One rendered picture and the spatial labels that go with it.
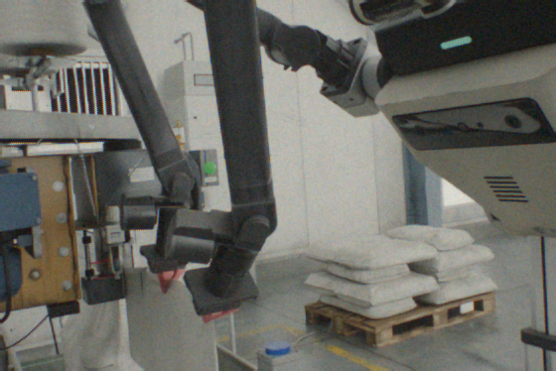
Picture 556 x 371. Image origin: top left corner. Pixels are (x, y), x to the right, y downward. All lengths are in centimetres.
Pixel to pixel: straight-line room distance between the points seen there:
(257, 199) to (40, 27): 56
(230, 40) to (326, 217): 588
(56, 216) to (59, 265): 10
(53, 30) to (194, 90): 404
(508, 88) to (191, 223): 48
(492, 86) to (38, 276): 94
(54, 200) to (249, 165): 68
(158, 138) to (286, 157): 514
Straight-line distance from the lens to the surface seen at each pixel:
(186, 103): 509
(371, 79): 114
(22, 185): 105
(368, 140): 682
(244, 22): 62
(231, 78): 64
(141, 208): 110
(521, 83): 86
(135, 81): 105
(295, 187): 623
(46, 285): 132
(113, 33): 104
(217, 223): 78
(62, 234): 131
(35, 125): 115
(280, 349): 140
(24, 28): 113
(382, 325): 395
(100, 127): 129
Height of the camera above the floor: 131
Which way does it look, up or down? 3 degrees down
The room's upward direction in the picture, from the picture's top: 4 degrees counter-clockwise
